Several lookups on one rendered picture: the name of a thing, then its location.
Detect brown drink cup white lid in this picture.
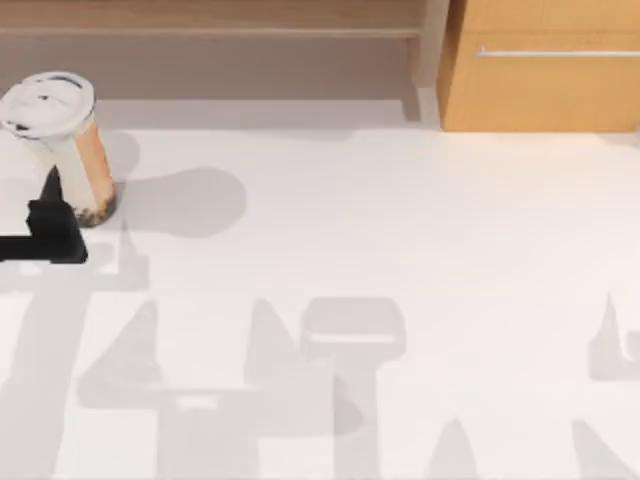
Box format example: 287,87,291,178
0,70,119,229

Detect wooden open shelf unit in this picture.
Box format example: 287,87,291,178
0,0,437,124

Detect wooden cupboard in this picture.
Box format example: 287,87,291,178
435,0,640,134

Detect wooden drawer front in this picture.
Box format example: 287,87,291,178
442,30,640,133

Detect long metal handle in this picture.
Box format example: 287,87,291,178
473,45,640,58

